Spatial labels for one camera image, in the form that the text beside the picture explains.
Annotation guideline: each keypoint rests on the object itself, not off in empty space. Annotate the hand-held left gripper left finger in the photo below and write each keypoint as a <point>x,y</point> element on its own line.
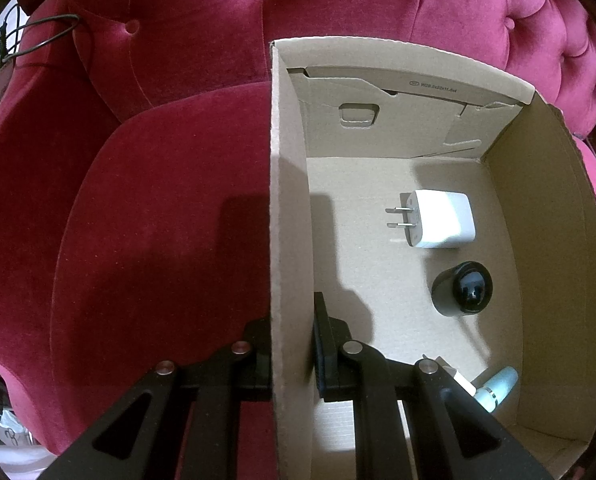
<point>258,360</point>

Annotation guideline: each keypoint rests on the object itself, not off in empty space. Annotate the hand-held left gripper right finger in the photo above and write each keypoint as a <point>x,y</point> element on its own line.
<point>321,350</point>

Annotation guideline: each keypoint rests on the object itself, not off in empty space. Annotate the cardboard box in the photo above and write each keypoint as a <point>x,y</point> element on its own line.
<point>358,220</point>

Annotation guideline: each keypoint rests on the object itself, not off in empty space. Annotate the light blue capped tube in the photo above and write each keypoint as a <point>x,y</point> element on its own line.
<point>498,385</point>

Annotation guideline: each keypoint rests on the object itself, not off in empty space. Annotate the white wall charger plug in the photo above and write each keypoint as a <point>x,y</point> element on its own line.
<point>440,220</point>

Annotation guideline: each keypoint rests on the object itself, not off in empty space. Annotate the pink velvet seat cushion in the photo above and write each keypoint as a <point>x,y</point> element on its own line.
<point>152,200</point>

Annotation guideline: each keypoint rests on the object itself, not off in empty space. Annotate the pink velvet tufted sofa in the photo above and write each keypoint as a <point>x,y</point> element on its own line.
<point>202,25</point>

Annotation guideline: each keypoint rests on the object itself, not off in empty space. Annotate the black round camera device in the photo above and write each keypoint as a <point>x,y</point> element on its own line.
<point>460,290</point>

